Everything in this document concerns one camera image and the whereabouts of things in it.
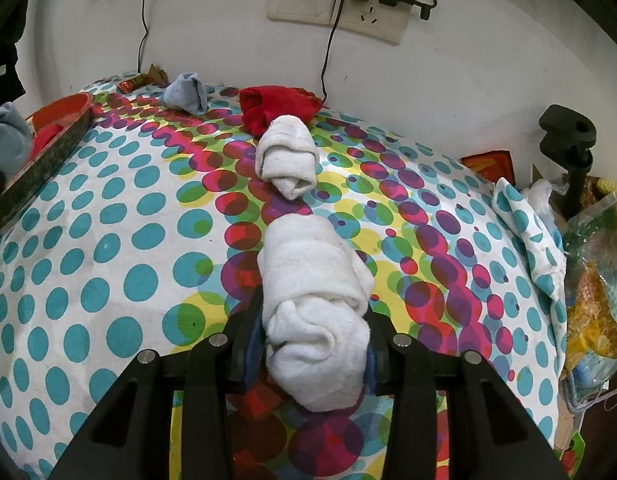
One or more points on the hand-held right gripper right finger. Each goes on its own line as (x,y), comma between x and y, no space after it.
(372,370)

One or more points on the colourful polka-dot bedsheet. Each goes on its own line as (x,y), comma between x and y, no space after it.
(113,260)

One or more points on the light blue sock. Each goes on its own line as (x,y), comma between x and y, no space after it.
(6,135)

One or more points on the grey-blue sock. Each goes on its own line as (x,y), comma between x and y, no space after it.
(186,92)

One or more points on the clear plastic bag yellow contents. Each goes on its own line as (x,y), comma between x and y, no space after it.
(593,285)

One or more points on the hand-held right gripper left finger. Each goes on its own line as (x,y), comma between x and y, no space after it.
(253,355)

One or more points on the round red tray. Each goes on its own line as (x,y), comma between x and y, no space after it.
(38,170)

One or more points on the red candy wrapper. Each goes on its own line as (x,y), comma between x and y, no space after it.
(134,83)

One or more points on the white sock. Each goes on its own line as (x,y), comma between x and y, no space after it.
(286,155)
(313,310)

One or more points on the green red packet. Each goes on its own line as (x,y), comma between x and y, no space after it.
(570,455)

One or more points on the black clamp stand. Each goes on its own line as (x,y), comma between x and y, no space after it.
(568,130)

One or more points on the red orange packet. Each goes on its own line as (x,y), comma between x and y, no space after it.
(486,165)

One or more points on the white crumpled plastic bag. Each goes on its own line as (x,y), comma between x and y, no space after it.
(538,200)

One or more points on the white wall outlet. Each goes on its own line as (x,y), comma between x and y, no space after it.
(373,22)

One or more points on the teal dotted white cloth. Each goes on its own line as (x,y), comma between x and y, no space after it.
(533,255)

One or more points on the brown cardboard scrap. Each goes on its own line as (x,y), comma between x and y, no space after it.
(158,74)

